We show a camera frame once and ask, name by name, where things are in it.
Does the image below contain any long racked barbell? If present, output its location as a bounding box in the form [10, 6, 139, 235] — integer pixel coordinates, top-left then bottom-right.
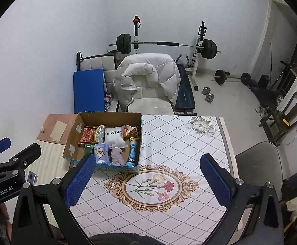
[109, 33, 221, 60]

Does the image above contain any beige paper piece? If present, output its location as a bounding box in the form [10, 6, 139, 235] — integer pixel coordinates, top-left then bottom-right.
[50, 120, 68, 141]

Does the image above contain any person's left forearm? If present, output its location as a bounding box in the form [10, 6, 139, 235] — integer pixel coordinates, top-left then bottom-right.
[0, 203, 12, 245]

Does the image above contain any green wet wipes packet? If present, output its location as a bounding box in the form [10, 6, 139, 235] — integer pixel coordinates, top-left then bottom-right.
[83, 143, 95, 159]

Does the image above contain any grey handle exerciser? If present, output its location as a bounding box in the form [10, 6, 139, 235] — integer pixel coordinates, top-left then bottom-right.
[175, 54, 192, 68]

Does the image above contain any floral diamond tablecloth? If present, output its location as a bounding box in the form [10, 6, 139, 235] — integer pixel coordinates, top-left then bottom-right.
[69, 114, 239, 245]

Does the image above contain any white puffer jacket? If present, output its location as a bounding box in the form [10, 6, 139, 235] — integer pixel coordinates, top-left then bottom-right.
[113, 53, 181, 112]

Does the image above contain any short black barbell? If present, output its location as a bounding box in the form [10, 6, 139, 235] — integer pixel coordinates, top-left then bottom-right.
[213, 69, 252, 87]

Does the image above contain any cardboard box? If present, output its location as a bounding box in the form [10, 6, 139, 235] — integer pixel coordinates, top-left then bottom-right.
[62, 111, 143, 174]

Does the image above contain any red snack packet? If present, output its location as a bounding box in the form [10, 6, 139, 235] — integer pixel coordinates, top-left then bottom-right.
[78, 126, 96, 145]

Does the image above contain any beige quilted chair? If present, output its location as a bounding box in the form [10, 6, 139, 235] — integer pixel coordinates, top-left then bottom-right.
[78, 55, 117, 92]

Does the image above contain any blue cartoon pouch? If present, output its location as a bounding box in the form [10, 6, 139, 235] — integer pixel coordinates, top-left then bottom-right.
[93, 144, 110, 164]

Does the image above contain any dark fleece clothing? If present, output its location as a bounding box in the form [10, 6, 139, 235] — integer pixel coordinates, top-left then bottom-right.
[90, 232, 154, 245]

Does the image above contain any white door frame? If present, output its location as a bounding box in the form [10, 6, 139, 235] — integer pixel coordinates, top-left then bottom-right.
[249, 0, 297, 102]

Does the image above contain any pair of white shoes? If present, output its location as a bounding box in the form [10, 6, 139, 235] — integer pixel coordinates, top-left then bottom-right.
[256, 106, 269, 118]

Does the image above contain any blue tube packet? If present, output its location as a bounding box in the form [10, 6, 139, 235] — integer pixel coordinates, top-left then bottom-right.
[127, 137, 139, 167]

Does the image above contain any black round weight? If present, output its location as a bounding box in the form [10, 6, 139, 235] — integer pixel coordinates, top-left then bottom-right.
[257, 75, 270, 88]

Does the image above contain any black blue weight bench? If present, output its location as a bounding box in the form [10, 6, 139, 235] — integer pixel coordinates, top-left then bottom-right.
[174, 65, 197, 115]

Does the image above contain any grey shell chair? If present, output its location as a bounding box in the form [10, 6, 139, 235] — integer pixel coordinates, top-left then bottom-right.
[234, 141, 287, 202]

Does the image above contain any dark wooden chair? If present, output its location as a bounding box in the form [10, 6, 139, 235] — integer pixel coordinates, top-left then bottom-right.
[259, 91, 297, 147]

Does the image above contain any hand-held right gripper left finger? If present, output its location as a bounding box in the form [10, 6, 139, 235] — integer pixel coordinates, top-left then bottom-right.
[11, 153, 97, 245]

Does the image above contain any blue folded mat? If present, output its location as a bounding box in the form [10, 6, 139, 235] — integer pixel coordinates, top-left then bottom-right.
[73, 69, 105, 114]

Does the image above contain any white bench press rack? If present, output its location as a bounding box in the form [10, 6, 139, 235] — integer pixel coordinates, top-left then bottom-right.
[133, 16, 207, 91]

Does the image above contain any brown snack packet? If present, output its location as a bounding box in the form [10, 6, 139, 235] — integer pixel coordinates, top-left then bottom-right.
[124, 124, 141, 139]

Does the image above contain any silver glitter pouch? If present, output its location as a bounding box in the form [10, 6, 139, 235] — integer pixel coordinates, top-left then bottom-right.
[94, 125, 107, 143]

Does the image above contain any brown cardboard sheet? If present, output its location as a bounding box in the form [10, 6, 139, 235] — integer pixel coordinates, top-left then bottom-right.
[37, 114, 79, 146]

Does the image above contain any black exercise machine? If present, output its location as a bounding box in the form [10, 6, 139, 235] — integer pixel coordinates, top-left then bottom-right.
[269, 60, 297, 92]

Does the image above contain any cream chair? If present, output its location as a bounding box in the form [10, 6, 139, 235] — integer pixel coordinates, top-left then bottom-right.
[116, 97, 176, 115]

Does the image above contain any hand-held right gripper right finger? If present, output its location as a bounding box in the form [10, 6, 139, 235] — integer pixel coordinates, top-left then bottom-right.
[200, 154, 285, 245]

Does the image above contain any black metal frame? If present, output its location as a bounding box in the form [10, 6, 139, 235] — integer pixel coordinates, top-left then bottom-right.
[76, 52, 113, 72]

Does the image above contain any white towel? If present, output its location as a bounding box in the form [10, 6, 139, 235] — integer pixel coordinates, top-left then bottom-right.
[104, 127, 128, 148]

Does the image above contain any light wooden table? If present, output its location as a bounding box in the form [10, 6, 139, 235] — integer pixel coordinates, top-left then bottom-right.
[27, 141, 73, 235]

